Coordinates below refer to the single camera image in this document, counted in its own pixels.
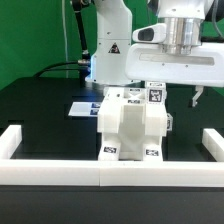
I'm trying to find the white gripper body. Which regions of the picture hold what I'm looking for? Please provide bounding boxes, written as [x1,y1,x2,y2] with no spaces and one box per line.
[125,23,224,87]

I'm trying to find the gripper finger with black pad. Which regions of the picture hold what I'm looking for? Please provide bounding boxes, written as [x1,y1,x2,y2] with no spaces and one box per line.
[192,86,204,107]

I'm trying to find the white tagged cube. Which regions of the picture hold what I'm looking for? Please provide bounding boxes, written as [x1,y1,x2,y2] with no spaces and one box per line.
[146,82,167,105]
[167,113,173,132]

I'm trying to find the white chair seat part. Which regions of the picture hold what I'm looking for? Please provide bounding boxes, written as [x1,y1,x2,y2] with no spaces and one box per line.
[102,103,164,160]

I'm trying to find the white chair back frame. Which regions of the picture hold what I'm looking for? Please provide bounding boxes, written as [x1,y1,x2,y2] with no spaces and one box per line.
[97,87,168,136]

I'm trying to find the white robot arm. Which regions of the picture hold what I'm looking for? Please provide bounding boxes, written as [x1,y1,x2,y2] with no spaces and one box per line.
[87,0,224,105]

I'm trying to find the white marker base sheet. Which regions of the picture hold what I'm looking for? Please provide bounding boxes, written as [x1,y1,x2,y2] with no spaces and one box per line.
[68,102,101,117]

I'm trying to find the black cable post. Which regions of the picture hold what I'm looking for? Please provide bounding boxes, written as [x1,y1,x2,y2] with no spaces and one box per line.
[70,0,91,87]

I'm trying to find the thin white cable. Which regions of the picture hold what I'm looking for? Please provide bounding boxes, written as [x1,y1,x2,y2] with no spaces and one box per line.
[61,0,70,78]

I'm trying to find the black thick cable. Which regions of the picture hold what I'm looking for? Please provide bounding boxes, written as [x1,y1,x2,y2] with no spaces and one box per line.
[32,60,91,78]

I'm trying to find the white U-shaped fence wall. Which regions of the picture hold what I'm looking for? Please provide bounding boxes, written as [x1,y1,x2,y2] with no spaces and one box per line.
[0,125,224,187]

